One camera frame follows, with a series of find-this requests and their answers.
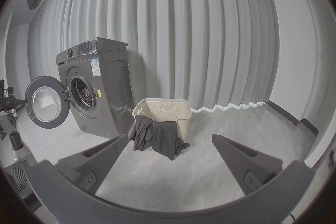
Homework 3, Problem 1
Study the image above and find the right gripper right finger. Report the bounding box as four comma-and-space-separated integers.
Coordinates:
211, 134, 284, 196

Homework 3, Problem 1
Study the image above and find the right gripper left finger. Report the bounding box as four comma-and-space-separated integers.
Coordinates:
56, 134, 129, 194

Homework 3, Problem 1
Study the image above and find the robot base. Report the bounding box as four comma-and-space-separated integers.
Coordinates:
5, 161, 42, 209

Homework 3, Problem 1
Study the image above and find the heap of dark clothes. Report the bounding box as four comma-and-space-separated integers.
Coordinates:
128, 114, 190, 161

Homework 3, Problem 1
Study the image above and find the grey washing machine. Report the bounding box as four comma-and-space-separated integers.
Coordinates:
56, 37, 135, 139

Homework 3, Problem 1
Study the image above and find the cream laundry basket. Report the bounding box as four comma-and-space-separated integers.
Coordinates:
132, 98, 192, 151

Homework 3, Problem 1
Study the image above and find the washing machine door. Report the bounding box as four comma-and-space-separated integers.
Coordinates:
25, 76, 71, 130

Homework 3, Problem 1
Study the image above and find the white curtain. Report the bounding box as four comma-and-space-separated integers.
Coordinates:
27, 0, 280, 114

